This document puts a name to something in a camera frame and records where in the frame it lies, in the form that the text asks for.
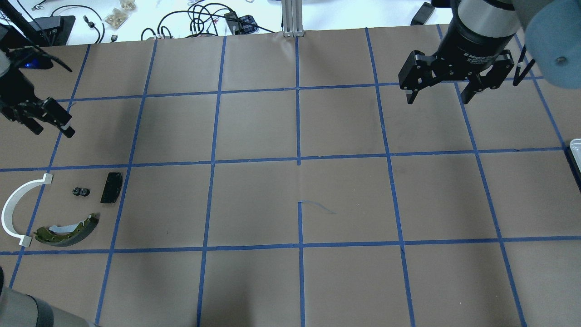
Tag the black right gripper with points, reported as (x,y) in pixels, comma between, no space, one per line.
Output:
(472,44)

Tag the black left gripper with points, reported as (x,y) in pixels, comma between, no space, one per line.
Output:
(14,92)

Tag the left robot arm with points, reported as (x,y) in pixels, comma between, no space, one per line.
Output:
(22,310)

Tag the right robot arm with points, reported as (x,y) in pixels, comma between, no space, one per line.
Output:
(486,39)

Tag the silver metal tray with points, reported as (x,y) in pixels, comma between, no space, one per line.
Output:
(575,149)

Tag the black power adapter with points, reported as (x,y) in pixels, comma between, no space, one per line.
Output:
(423,14)

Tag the black brake pad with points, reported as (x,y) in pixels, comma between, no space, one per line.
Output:
(112,187)

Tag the olive green brake shoe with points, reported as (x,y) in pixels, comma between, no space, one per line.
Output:
(64,236)

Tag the white curved plastic bracket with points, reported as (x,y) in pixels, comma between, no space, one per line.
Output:
(10,206)

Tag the aluminium frame post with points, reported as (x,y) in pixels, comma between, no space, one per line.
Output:
(292,18)

